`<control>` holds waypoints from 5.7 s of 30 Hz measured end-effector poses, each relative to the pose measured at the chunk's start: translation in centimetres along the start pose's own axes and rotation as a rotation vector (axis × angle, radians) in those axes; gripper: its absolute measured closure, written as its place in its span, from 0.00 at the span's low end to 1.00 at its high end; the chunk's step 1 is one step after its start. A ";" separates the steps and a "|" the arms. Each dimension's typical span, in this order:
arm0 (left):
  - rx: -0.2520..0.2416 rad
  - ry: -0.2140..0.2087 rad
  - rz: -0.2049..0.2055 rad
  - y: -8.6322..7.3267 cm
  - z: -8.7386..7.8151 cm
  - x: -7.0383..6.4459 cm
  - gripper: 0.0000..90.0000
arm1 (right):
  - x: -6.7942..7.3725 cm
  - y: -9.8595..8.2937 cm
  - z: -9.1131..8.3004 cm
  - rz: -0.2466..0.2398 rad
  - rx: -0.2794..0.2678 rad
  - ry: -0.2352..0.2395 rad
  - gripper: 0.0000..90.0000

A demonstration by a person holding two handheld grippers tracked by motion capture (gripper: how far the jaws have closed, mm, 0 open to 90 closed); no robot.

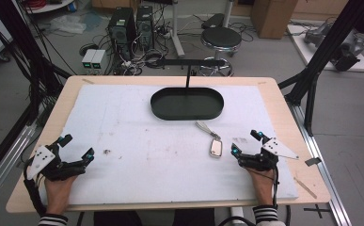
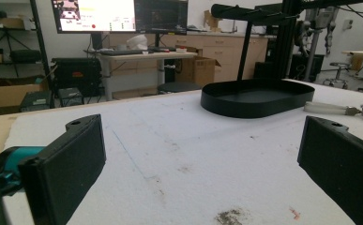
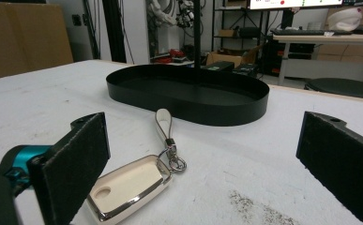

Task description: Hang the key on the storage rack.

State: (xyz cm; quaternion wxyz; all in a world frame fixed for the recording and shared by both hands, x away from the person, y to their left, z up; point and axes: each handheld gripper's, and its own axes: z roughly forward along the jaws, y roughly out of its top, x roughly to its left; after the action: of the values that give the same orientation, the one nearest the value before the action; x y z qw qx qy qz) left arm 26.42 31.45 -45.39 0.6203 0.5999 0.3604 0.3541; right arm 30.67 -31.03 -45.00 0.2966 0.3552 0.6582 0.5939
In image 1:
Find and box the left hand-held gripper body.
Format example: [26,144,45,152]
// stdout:
[25,142,87,182]

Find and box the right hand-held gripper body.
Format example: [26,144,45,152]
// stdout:
[238,137,300,172]

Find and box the silver keychain with cord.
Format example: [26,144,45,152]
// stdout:
[195,121,224,159]

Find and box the black stand with oval tray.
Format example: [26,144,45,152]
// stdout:
[150,58,227,121]

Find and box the person's left hand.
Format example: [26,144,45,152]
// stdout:
[44,174,79,217]

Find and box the person's right hand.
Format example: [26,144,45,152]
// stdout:
[246,168,278,207]

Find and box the piece of black tape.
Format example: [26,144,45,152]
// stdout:
[304,156,323,168]

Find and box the thin wooden stick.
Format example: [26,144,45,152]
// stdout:
[293,176,318,200]

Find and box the white foam mat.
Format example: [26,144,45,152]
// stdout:
[39,83,300,207]

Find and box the person's left striped sleeve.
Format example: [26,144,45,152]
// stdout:
[38,213,70,226]

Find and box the person's striped sleeve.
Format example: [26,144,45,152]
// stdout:
[252,204,287,226]
[38,213,70,226]

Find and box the person's right striped sleeve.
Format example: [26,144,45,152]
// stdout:
[252,204,287,226]

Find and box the white power supply box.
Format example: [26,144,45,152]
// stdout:
[90,49,107,71]
[81,48,98,71]

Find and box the black round stool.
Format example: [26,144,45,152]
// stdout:
[199,25,243,77]

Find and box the clear plastic bag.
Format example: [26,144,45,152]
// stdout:
[48,14,87,35]

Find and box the cardboard box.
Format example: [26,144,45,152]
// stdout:
[250,0,299,40]

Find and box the white board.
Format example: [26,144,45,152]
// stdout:
[287,24,364,73]

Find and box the grey robot device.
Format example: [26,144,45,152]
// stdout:
[303,21,364,73]

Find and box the black computer tower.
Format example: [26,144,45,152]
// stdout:
[135,5,155,51]
[107,7,137,61]

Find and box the white table leg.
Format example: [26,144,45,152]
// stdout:
[170,0,186,58]

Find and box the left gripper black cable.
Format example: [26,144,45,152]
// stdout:
[23,159,48,218]

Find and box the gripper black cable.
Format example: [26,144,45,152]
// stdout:
[271,168,280,210]
[23,159,48,218]

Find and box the aluminium rail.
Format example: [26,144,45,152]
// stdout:
[0,121,42,211]
[287,100,355,226]

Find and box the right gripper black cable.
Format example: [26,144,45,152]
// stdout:
[271,168,280,210]

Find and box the black metal frame strut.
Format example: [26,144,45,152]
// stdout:
[0,0,72,126]
[277,0,364,137]

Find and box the tangle of cables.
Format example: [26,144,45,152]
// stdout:
[107,18,183,77]

